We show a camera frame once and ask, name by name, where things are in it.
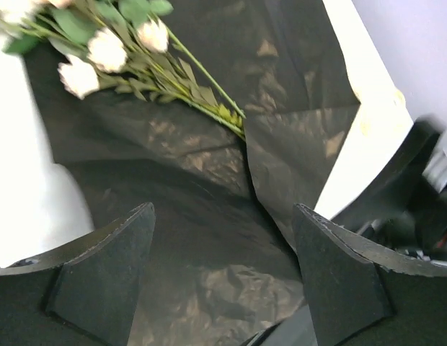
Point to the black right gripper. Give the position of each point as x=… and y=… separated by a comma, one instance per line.
x=400, y=209

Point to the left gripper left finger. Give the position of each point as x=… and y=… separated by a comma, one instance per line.
x=82, y=293

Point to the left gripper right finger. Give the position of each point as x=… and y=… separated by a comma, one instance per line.
x=361, y=293

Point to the pink and white flower bouquet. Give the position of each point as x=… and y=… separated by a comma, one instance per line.
x=120, y=45

